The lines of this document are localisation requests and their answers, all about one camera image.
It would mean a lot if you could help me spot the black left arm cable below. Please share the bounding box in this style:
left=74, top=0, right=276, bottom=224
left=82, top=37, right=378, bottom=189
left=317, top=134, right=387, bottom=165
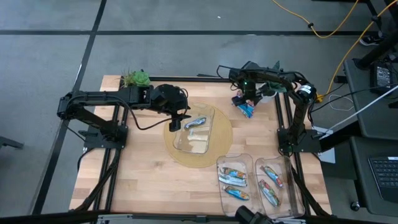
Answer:
left=123, top=88, right=190, bottom=131

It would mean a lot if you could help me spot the blue orange granola bar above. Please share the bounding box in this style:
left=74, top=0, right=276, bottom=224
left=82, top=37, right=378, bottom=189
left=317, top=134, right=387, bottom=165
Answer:
left=220, top=167, right=248, bottom=180
left=223, top=185, right=251, bottom=201

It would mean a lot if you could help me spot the black aluminium table frame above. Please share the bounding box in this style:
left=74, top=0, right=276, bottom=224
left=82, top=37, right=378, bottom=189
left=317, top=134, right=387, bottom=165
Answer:
left=71, top=73, right=330, bottom=218

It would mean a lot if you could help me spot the white paper sheet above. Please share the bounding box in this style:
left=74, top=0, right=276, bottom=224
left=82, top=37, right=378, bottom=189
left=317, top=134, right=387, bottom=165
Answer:
left=312, top=124, right=336, bottom=164

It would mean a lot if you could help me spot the person's black shoe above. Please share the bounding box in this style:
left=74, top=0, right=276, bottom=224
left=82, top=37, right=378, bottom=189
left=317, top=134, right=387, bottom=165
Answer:
left=359, top=30, right=385, bottom=47

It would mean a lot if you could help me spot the snake plant in white pot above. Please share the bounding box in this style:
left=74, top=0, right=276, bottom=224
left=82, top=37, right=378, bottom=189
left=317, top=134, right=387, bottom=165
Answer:
left=254, top=60, right=289, bottom=105

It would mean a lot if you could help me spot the dark blue granola bar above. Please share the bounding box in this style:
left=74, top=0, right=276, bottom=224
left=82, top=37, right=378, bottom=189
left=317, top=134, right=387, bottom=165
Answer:
left=183, top=116, right=208, bottom=130

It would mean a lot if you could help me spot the blue red granola bar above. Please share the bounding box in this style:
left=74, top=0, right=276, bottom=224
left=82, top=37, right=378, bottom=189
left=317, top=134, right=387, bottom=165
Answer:
left=263, top=166, right=284, bottom=189

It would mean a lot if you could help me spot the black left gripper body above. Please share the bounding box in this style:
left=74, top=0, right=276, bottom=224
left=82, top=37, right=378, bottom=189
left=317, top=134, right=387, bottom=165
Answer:
left=150, top=83, right=191, bottom=116

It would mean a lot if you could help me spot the black chair base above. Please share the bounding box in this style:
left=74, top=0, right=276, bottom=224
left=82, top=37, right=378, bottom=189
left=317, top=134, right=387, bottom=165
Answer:
left=0, top=135, right=25, bottom=150

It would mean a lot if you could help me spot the succulent in patterned pot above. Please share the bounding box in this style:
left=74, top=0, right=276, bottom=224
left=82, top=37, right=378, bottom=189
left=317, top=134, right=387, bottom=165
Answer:
left=119, top=68, right=153, bottom=88

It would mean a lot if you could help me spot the round woven yellow placemat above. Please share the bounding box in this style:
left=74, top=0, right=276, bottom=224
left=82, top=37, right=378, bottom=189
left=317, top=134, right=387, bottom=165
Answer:
left=164, top=101, right=234, bottom=169

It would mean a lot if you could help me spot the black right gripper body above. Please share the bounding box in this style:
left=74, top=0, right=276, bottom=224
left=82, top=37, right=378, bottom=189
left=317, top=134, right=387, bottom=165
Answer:
left=238, top=77, right=264, bottom=106

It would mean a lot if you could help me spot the black desk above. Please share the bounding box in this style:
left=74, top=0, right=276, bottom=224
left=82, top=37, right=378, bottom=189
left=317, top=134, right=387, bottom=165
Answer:
left=343, top=57, right=398, bottom=218

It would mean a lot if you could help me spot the black keyboard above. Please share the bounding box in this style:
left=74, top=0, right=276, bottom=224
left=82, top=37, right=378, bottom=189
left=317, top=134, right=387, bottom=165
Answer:
left=368, top=156, right=398, bottom=203

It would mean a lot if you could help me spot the white cable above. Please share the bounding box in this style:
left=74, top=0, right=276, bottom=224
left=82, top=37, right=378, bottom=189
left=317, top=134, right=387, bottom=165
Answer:
left=326, top=91, right=398, bottom=133

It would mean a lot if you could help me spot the clear plastic bin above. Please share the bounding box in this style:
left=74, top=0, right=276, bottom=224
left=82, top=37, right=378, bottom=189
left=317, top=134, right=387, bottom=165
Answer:
left=254, top=155, right=305, bottom=219
left=216, top=153, right=264, bottom=218
left=172, top=101, right=216, bottom=156

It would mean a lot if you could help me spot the yellow extension cord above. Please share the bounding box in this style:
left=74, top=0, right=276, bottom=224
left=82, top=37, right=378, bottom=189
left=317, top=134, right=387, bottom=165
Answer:
left=271, top=0, right=360, bottom=40
left=314, top=0, right=398, bottom=103

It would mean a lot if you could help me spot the black crossbar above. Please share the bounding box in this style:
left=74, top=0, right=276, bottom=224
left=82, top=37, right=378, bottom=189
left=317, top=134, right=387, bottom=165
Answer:
left=0, top=210, right=398, bottom=224

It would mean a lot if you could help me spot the black power adapter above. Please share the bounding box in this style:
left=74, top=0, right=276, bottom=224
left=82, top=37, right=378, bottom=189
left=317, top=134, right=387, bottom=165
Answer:
left=369, top=60, right=397, bottom=96

